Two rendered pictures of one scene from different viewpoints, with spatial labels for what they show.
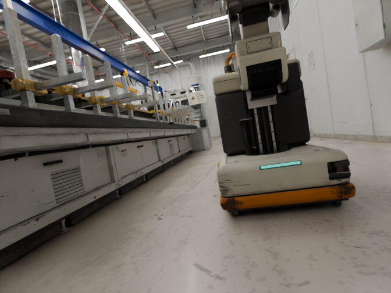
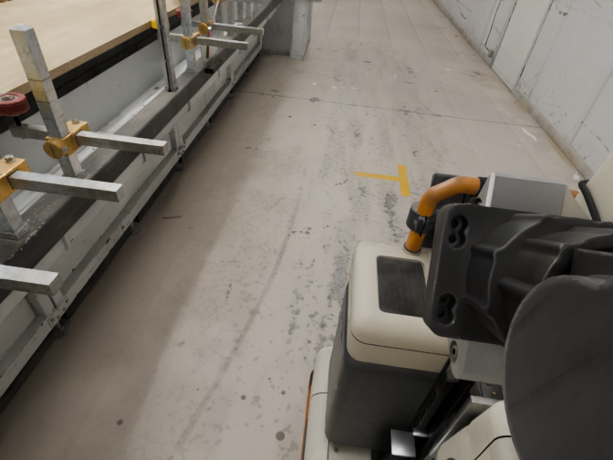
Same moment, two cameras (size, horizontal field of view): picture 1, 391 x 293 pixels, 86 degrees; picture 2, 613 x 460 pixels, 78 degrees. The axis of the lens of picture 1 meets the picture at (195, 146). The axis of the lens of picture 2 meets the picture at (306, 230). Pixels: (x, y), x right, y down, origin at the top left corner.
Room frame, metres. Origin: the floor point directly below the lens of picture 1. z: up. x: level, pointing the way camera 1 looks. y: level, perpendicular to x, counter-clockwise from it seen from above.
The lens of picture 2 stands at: (0.96, -0.02, 1.35)
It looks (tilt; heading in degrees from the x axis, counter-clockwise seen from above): 40 degrees down; 353
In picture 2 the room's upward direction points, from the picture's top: 6 degrees clockwise
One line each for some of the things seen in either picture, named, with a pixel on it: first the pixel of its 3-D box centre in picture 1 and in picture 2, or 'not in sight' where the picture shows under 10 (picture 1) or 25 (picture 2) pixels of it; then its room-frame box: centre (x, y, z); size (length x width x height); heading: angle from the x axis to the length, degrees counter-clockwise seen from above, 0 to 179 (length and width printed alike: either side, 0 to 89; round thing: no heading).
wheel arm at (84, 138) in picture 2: (136, 106); (89, 140); (1.98, 0.48, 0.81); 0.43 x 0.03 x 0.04; 80
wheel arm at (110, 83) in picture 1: (80, 90); not in sight; (1.24, 0.61, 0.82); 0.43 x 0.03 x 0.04; 80
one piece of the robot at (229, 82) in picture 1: (257, 104); (458, 369); (1.39, -0.45, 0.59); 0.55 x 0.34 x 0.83; 80
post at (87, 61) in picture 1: (93, 90); not in sight; (1.45, 0.63, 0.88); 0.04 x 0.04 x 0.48; 80
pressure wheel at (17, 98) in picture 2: not in sight; (15, 116); (2.01, 0.68, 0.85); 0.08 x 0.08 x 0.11
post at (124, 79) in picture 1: (128, 102); (56, 125); (1.94, 0.54, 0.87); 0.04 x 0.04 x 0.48; 80
